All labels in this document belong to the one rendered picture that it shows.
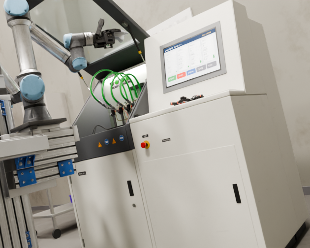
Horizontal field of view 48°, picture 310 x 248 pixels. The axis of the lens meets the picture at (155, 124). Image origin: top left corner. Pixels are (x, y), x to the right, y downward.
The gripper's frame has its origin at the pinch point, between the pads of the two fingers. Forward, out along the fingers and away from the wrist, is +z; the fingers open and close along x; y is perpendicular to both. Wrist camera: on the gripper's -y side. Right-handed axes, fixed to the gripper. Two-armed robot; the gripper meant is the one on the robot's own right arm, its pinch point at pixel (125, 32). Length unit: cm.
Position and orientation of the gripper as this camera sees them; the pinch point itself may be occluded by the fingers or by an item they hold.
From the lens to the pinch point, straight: 206.9
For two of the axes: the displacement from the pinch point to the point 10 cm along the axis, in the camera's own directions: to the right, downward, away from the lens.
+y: 2.6, 9.5, -1.9
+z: 9.2, -1.8, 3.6
